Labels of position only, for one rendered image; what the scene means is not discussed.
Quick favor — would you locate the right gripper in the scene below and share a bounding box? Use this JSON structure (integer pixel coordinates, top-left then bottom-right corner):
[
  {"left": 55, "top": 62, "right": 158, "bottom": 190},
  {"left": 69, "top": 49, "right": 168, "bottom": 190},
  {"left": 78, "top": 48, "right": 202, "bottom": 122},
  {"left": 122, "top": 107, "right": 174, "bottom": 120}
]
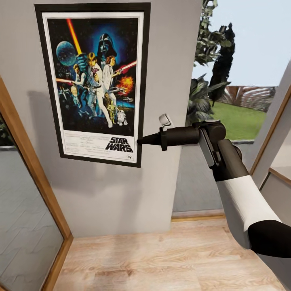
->
[{"left": 137, "top": 127, "right": 186, "bottom": 151}]

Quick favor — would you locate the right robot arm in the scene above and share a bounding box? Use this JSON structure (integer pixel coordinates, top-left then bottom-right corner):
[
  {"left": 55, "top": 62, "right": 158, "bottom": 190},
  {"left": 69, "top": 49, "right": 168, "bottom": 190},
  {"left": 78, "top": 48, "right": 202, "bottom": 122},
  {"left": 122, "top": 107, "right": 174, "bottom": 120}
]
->
[{"left": 137, "top": 113, "right": 291, "bottom": 290}]

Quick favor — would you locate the poster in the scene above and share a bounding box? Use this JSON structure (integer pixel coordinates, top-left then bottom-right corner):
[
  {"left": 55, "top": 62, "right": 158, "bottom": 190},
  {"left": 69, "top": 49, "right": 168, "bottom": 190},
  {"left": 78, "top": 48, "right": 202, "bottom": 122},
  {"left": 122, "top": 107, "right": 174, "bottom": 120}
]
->
[{"left": 34, "top": 2, "right": 151, "bottom": 168}]

